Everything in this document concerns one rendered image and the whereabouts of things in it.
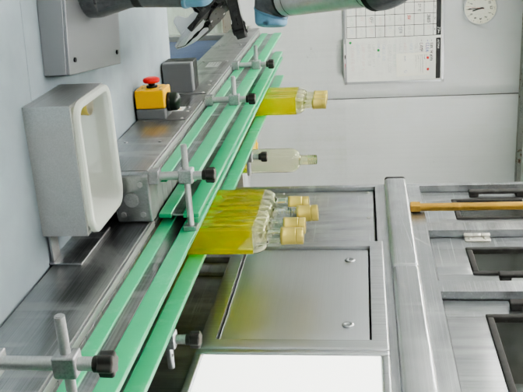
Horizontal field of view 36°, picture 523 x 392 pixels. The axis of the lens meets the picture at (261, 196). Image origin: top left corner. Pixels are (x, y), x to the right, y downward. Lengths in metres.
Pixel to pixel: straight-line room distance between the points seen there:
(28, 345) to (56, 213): 0.27
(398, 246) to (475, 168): 6.02
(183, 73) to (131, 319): 1.03
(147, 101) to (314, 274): 0.56
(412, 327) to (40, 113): 0.75
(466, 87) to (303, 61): 1.52
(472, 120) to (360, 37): 1.31
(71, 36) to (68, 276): 0.40
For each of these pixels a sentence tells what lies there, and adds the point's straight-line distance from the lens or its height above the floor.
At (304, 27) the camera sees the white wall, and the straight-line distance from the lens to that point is 7.43.
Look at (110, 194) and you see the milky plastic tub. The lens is 1.48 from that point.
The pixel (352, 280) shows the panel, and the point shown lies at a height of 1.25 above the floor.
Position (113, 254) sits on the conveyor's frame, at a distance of 1.40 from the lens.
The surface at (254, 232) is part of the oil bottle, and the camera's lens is 1.53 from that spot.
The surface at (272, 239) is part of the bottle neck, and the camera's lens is 1.54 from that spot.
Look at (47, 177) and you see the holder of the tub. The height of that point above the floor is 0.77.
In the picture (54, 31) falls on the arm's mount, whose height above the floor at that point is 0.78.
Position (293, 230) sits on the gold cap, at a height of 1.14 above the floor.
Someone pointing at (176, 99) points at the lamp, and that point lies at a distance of 1.87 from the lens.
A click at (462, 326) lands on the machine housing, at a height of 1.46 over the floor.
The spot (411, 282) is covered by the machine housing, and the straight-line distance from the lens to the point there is 1.65.
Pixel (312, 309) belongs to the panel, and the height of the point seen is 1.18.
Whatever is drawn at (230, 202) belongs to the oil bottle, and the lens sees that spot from 1.67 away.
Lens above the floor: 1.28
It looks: 8 degrees down
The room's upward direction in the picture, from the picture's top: 89 degrees clockwise
